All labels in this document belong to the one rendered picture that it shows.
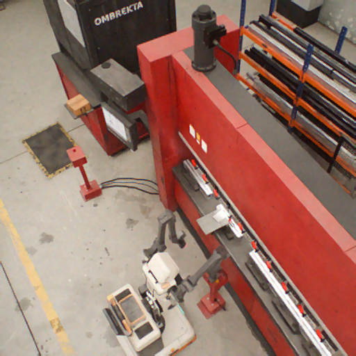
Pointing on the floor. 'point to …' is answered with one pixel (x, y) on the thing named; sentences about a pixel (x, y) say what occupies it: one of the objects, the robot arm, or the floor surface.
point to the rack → (298, 82)
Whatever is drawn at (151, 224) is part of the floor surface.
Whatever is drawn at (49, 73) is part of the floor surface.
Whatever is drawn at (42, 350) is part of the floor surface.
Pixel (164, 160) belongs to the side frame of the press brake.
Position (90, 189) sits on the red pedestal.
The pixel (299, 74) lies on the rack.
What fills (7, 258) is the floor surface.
